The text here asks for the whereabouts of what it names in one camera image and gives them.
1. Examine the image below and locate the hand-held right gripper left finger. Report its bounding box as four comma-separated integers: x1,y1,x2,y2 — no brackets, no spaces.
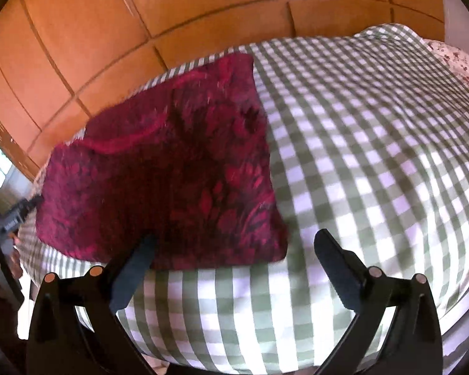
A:
25,234,169,375

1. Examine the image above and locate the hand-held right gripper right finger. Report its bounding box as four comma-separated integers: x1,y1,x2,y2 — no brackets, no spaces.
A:
314,228,444,375

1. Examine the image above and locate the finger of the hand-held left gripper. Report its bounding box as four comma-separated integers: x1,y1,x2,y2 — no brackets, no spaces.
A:
21,196,45,215

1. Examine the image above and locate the dark red patterned garment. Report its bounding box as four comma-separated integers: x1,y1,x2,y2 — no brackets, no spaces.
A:
35,52,290,272

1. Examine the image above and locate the person's left hand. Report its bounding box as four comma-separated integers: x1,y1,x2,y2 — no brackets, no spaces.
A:
7,233,23,281

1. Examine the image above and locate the green white checked bedsheet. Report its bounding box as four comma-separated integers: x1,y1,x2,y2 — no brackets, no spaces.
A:
18,23,469,375

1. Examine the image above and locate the white mattress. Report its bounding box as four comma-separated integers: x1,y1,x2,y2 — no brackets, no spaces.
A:
441,269,469,364

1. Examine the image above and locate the wooden wardrobe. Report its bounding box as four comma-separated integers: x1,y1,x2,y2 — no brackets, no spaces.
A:
0,0,446,180

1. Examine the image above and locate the floral pillow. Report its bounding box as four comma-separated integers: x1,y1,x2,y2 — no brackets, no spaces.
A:
422,38,469,102

